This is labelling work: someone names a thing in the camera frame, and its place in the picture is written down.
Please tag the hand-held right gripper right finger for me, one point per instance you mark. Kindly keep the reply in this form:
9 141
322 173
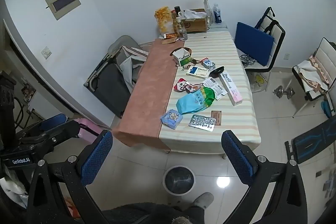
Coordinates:
239 158

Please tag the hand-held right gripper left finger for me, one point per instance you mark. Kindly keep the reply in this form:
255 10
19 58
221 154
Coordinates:
95 158

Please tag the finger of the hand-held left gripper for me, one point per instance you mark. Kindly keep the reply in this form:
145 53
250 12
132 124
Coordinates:
67 131
53 120

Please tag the blue green plastic bag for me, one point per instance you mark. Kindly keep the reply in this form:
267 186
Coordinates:
194 103

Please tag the pink white long box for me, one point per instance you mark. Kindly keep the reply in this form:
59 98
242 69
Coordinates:
231 87

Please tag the beige cardboard box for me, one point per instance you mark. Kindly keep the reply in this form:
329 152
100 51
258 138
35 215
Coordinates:
216 87

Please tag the white round trash bin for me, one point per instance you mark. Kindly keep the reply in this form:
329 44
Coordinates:
166 184

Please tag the red and white box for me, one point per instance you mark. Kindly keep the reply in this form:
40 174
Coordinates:
183 85

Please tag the white table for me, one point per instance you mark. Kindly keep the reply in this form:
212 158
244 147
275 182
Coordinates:
224 156

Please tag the pink suitcase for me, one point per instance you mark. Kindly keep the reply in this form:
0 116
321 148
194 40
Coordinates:
88 132

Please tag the brown card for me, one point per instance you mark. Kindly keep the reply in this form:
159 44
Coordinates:
216 117

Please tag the silver blister pack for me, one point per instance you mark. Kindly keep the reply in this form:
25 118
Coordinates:
202 123

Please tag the grey fuzzy slipper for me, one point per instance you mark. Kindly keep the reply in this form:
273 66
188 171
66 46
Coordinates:
202 200

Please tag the black bin liner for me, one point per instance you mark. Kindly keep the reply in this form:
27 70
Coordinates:
179 179

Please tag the dark folding cot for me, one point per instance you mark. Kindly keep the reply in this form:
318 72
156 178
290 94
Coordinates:
110 82

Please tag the blue tissue packet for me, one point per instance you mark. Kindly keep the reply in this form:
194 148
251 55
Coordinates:
171 119

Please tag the yellow smiley bag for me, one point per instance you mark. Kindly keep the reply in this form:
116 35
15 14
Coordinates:
258 81

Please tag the metal dumbbell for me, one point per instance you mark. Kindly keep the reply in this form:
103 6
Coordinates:
284 91

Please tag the brown table cloth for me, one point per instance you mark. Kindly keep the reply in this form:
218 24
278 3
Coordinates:
149 93

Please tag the black glossy object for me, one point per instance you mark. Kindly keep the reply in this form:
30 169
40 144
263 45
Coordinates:
216 72

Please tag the white grey cloth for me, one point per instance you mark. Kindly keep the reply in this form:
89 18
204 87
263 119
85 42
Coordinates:
130 66

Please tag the blue white medicine box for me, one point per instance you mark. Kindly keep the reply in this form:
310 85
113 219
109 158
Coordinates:
198 71

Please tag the striped tablecloth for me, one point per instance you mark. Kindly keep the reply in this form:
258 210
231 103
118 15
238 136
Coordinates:
236 61

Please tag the small blue white carton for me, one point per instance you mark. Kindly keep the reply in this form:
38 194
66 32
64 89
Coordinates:
208 63

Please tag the blue plastic object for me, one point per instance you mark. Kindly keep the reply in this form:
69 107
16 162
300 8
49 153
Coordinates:
326 108

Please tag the grey folding chair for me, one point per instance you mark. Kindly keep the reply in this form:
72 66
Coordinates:
126 43

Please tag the beige patterned cloth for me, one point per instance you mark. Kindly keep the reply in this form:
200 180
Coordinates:
313 74

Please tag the white green open box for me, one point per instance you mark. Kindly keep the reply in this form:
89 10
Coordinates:
182 58

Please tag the blue cushion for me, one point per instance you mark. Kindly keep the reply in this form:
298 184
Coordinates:
253 43

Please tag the white black chair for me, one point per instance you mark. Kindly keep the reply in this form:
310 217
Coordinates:
326 56
277 27

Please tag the brown envelope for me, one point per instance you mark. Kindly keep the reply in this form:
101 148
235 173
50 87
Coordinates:
168 41

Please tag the clear bottle with white cap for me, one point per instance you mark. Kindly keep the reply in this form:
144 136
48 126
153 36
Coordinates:
183 30

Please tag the blue label water bottle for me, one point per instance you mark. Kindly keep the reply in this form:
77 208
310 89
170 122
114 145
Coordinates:
217 14

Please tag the orange snack bag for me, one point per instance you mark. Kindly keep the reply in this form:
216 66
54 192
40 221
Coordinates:
164 19

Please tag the tall clear glass bottle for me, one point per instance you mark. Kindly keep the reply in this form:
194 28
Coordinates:
207 11

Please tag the white plastic bag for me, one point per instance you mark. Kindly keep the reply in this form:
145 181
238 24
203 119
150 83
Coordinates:
194 14

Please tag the dark bottle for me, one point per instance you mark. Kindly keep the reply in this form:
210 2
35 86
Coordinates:
177 11

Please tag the wall switch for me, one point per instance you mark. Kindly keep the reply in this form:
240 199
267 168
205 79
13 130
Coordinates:
46 52

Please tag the wall outlet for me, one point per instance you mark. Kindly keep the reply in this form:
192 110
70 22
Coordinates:
287 56

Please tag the wall electrical panel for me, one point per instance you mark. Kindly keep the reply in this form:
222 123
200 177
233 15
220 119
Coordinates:
63 2

